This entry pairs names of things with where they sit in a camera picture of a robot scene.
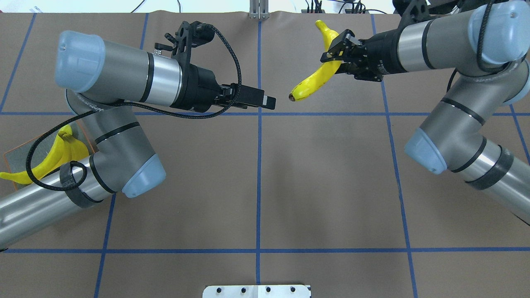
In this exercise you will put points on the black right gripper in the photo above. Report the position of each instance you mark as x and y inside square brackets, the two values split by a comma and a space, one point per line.
[381, 51]

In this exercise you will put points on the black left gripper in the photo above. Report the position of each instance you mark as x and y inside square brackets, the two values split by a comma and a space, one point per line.
[200, 89]

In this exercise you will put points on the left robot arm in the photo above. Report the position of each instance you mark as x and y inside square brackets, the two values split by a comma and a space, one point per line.
[103, 80]

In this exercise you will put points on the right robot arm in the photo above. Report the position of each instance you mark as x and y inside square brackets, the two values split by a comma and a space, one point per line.
[487, 47]

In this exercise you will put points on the grey square plate orange rim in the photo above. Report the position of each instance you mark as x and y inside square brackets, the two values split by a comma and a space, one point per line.
[44, 160]

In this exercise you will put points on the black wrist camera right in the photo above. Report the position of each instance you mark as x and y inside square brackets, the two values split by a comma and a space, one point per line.
[411, 11]

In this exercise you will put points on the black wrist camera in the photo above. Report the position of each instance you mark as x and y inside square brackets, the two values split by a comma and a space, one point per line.
[187, 37]
[411, 11]

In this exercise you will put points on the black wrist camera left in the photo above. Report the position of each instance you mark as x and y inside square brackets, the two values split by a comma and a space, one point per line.
[187, 37]

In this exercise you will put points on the aluminium frame post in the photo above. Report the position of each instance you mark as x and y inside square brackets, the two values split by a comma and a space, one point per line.
[259, 9]

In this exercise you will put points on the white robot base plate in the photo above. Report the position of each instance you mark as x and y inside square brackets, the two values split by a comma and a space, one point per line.
[258, 291]

